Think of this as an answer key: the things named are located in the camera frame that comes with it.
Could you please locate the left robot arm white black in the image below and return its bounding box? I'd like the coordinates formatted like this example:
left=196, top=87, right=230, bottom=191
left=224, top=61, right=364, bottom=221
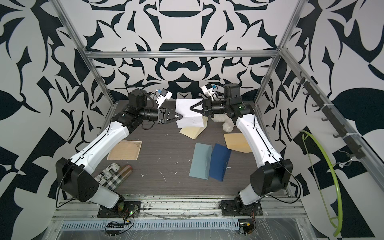
left=56, top=89, right=183, bottom=213

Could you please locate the cream letter paper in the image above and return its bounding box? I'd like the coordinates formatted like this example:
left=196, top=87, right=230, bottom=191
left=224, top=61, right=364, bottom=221
left=107, top=141, right=142, bottom=161

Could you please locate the tan yellow envelope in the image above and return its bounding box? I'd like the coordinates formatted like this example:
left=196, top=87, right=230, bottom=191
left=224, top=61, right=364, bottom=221
left=224, top=133, right=252, bottom=153

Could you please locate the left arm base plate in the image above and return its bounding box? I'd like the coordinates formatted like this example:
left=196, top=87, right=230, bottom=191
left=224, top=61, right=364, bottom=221
left=97, top=201, right=142, bottom=219

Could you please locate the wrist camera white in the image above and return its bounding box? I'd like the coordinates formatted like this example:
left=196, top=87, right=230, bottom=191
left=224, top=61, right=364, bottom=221
left=156, top=89, right=173, bottom=109
left=201, top=84, right=218, bottom=101

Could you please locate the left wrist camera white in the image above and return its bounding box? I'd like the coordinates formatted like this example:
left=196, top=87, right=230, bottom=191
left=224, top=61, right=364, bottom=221
left=156, top=89, right=173, bottom=109

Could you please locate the plaid checkered tube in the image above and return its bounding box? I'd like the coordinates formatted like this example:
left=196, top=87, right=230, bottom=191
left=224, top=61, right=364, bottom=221
left=105, top=165, right=133, bottom=190

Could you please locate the green hose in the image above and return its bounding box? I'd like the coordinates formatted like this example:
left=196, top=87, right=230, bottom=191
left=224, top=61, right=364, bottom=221
left=299, top=130, right=343, bottom=237

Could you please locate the white cable duct strip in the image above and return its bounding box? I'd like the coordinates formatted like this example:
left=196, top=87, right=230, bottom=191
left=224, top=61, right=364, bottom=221
left=61, top=219, right=240, bottom=231

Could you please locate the right black connector board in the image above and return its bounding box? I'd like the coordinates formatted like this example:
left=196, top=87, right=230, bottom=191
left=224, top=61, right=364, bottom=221
left=238, top=222, right=256, bottom=236

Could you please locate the black hook rack rail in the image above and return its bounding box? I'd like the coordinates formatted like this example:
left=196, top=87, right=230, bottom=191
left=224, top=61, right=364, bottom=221
left=297, top=72, right=367, bottom=160

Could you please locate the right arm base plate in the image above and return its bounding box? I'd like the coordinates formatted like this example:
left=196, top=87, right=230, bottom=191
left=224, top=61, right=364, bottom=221
left=219, top=198, right=264, bottom=217

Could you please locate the dark blue envelope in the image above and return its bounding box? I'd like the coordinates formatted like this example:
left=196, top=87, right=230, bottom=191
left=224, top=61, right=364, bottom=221
left=209, top=144, right=232, bottom=182

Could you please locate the left black connector board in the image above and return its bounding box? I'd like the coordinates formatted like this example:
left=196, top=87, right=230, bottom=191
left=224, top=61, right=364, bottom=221
left=104, top=221, right=134, bottom=237

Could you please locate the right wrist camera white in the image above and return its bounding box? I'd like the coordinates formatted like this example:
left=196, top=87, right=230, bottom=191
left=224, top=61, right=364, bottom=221
left=201, top=84, right=218, bottom=101

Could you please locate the white teddy bear pink shirt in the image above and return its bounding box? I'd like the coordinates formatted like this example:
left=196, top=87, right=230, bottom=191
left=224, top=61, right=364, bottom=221
left=211, top=114, right=235, bottom=133

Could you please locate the light blue envelope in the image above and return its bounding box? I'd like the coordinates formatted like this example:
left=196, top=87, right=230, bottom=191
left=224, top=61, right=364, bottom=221
left=189, top=143, right=213, bottom=180

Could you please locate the pale yellow envelope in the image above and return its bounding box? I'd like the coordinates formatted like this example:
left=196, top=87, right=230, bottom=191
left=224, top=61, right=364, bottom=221
left=180, top=117, right=208, bottom=140

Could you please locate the white letter paper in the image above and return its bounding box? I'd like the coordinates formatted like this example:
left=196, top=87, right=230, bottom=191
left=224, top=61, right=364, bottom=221
left=176, top=99, right=204, bottom=129

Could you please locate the black connector board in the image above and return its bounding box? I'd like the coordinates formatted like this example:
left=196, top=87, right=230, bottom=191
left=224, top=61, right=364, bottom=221
left=238, top=222, right=256, bottom=236
left=104, top=221, right=134, bottom=237

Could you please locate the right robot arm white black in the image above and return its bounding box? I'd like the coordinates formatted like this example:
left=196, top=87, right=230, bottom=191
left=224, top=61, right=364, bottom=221
left=190, top=84, right=293, bottom=207

